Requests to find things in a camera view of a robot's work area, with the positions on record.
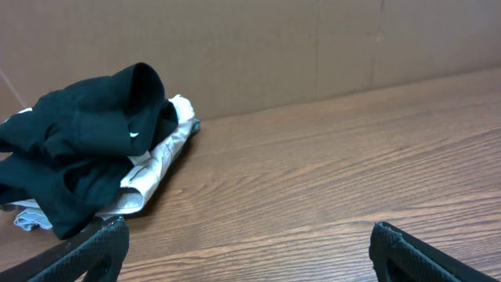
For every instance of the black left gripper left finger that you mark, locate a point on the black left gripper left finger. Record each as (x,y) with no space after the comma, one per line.
(96,254)

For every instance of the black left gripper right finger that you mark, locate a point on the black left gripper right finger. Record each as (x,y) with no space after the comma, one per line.
(399,257)

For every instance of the beige folded garment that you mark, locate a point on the beige folded garment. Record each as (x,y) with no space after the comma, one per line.
(148,170)

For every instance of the black folded garment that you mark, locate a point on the black folded garment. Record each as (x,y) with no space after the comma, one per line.
(71,150)

